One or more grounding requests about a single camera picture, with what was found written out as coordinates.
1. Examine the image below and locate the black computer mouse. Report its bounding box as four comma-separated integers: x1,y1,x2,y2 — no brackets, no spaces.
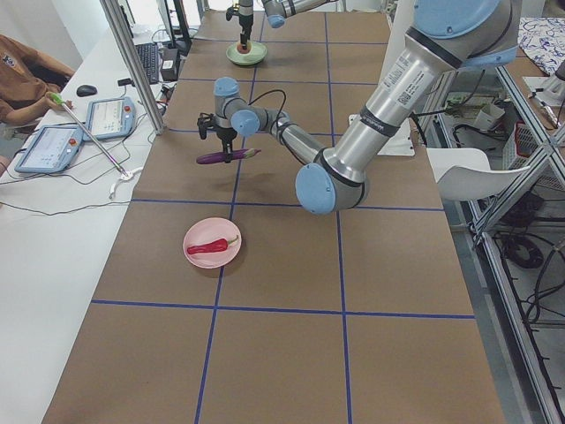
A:
76,84,98,97

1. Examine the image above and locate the green plate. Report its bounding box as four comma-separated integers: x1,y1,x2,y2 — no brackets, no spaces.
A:
226,42,267,66

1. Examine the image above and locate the yellow pink peach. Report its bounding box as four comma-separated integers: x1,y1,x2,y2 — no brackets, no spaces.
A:
236,43,251,54

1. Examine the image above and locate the black keyboard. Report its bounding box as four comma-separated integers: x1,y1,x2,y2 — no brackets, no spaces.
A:
135,43,160,85

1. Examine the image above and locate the purple eggplant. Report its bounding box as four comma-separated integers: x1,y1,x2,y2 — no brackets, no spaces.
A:
196,148,261,164

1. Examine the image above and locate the long metal rod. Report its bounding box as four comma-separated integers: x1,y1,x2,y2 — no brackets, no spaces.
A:
47,92,133,181

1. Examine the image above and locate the white plastic basket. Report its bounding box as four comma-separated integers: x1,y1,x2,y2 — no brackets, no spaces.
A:
502,121,539,170

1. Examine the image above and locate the far teach pendant tablet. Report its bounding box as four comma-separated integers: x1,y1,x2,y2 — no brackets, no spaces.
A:
86,96,136,140

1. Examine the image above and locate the person in brown shirt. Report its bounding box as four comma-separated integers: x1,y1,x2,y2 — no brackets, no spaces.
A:
1,34,75,126

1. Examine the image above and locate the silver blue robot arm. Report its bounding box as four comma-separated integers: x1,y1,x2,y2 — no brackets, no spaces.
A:
198,1,522,215
226,0,328,55

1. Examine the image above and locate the near teach pendant tablet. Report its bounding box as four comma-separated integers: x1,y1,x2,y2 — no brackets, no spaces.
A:
15,125,83,174

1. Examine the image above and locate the red chili pepper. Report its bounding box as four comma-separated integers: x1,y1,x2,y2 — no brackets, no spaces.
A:
185,237,238,255

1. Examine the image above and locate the white chair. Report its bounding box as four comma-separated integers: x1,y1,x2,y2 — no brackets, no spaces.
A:
426,148,531,201

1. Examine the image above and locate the teach pendant tablet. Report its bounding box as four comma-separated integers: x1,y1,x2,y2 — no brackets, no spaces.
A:
86,96,136,140
15,125,83,174

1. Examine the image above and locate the pink plate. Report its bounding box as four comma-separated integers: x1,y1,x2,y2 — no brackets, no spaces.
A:
183,217,242,269

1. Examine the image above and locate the aluminium frame post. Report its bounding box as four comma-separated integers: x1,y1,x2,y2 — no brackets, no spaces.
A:
100,0,164,135

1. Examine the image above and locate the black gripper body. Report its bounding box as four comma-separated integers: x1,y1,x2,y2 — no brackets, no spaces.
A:
197,112,237,144
226,0,253,27

